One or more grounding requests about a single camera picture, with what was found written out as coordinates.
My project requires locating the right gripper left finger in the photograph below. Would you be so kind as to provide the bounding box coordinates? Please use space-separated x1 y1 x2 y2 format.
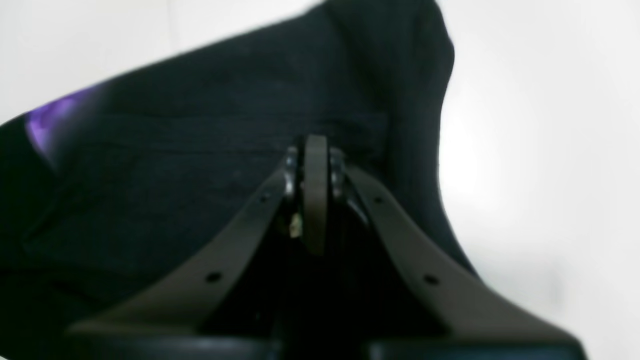
67 145 318 360

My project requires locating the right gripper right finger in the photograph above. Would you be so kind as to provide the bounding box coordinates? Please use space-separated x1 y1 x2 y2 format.
306 135 586 360

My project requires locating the black T-shirt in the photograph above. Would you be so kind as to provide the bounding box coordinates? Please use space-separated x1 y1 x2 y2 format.
0 0 475 360

